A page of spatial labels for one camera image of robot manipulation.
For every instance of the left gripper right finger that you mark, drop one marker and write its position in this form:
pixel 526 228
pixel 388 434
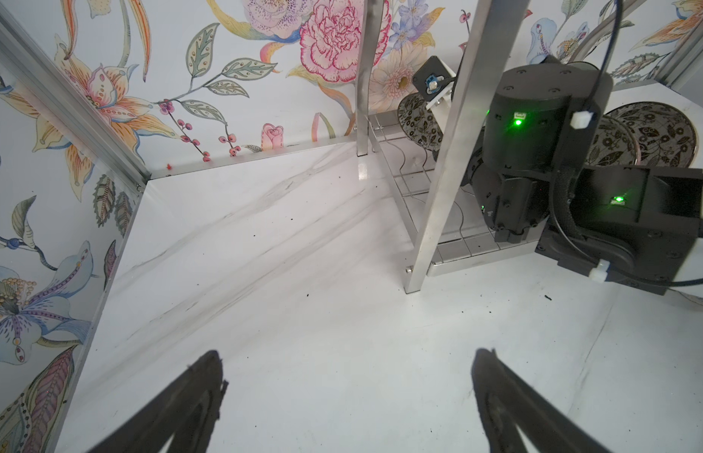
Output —
pixel 511 411

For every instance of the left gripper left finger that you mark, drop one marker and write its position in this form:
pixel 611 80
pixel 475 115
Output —
pixel 181 418

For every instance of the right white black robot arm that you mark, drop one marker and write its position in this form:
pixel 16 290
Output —
pixel 621 223

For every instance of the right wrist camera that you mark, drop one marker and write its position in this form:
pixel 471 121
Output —
pixel 434 80

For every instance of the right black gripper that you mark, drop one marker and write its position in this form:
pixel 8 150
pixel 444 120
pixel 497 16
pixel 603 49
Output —
pixel 542 119

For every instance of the black white floral bowl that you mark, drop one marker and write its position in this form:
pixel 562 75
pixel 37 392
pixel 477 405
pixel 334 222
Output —
pixel 663 134
pixel 613 144
pixel 419 125

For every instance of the steel two-tier dish rack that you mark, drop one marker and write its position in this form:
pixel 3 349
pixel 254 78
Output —
pixel 494 30

